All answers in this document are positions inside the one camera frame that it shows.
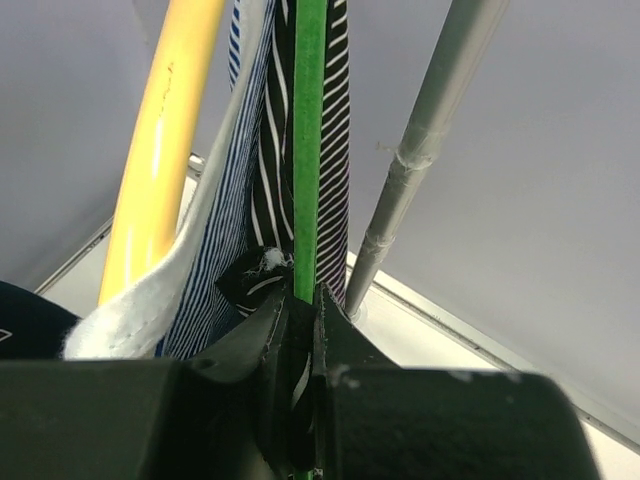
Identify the black white striped tank top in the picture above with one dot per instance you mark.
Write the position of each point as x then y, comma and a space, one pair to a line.
255, 201

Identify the yellow wooden hanger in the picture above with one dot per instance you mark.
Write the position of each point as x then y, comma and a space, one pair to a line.
147, 210

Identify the blue white striped top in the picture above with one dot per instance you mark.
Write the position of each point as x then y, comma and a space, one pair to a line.
158, 294

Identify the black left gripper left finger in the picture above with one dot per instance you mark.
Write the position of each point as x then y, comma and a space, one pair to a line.
235, 413

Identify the silver white clothes rack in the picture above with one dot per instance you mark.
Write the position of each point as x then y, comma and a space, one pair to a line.
464, 38

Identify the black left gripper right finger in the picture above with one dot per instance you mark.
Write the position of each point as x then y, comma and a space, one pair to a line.
358, 430

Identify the green plastic hanger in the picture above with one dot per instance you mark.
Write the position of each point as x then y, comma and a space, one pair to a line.
308, 89

